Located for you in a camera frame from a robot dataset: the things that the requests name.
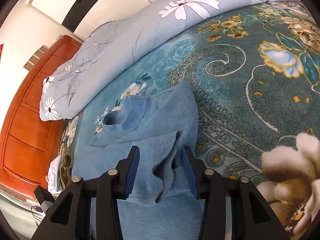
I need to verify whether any white folded garment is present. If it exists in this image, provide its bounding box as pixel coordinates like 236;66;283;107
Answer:
46;155;62;194

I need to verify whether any mustard knitted folded garment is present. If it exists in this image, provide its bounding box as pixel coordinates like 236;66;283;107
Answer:
59;153;73;191

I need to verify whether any orange wooden headboard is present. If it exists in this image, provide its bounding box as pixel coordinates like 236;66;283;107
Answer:
1;35;81;203

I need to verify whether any teal floral bed blanket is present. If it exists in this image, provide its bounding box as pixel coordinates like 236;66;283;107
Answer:
65;1;319;239

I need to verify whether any grey-blue floral duvet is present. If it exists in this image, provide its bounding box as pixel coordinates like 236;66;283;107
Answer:
40;0;296;121

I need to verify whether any wall switch panel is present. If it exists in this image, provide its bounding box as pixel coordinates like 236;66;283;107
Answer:
23;45;48;71

